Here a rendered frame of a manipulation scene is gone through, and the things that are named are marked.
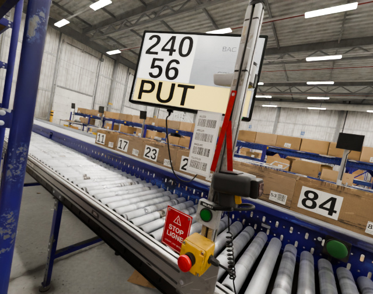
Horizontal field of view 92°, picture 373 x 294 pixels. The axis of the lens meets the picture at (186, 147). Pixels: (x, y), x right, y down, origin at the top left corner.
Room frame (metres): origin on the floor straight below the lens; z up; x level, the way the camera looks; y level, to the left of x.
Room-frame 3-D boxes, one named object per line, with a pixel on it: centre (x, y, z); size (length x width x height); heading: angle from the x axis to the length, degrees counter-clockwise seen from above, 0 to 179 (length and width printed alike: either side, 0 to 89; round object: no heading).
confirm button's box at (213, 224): (0.51, -0.10, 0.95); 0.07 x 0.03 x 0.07; 55
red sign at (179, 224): (0.55, -0.05, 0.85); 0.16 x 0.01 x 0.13; 55
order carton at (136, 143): (1.81, 0.46, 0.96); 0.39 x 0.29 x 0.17; 55
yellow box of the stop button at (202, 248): (0.46, -0.11, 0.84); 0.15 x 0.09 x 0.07; 55
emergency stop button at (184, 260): (0.45, -0.06, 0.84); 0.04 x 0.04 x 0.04; 55
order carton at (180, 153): (1.37, -0.18, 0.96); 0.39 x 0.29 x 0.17; 55
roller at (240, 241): (0.75, -0.29, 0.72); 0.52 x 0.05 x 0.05; 145
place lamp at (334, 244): (0.74, -0.71, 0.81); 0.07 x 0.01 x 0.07; 55
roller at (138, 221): (0.97, 0.03, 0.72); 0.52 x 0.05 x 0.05; 145
